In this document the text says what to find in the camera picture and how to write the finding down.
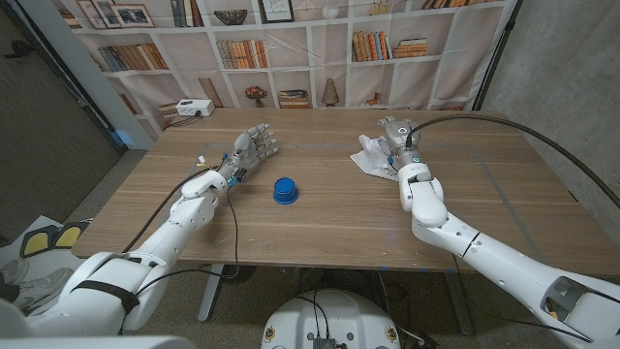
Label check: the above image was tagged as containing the blue plastic lid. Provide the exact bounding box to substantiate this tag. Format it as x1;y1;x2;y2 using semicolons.
271;176;300;206

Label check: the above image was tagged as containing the black door handle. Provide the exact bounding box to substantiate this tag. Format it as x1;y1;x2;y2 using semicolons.
3;39;35;60

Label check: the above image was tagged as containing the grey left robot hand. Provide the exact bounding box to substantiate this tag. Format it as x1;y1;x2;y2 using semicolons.
221;122;280;184

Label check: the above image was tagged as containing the grey table leg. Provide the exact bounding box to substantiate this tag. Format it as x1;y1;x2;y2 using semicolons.
198;264;227;324
443;270;476;336

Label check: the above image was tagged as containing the grey sneaker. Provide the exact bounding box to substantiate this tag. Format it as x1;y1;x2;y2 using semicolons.
0;259;30;287
12;267;75;312

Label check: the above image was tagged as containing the yellow black floor pad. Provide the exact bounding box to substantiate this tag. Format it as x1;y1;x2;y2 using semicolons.
52;221;91;249
18;225;58;259

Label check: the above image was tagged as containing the black backdrop stand pole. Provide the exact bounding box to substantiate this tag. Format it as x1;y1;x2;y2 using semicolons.
472;0;524;112

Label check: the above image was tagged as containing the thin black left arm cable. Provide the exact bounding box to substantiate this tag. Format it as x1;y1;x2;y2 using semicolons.
135;185;241;297

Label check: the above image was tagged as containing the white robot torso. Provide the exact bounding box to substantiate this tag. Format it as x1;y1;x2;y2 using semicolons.
260;289;402;349

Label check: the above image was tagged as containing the white cloth napkin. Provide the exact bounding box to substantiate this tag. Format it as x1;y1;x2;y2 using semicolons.
349;134;403;182

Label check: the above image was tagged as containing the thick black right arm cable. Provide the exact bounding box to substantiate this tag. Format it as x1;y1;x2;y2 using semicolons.
405;113;620;209

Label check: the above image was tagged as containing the printed bookshelf backdrop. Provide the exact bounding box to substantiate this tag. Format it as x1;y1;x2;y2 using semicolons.
47;0;523;142

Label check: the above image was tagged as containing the white power strip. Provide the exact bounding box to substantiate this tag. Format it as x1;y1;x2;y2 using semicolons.
174;99;216;118

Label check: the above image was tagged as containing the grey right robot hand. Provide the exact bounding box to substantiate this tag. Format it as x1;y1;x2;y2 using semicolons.
376;115;423;169

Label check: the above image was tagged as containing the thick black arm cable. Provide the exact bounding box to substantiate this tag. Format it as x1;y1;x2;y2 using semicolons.
405;113;620;209
120;164;224;254

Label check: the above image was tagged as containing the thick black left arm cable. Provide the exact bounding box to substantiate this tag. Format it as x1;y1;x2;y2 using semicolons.
120;164;224;254

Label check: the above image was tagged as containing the white floor sheet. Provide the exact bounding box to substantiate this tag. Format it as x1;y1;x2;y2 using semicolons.
0;215;91;316

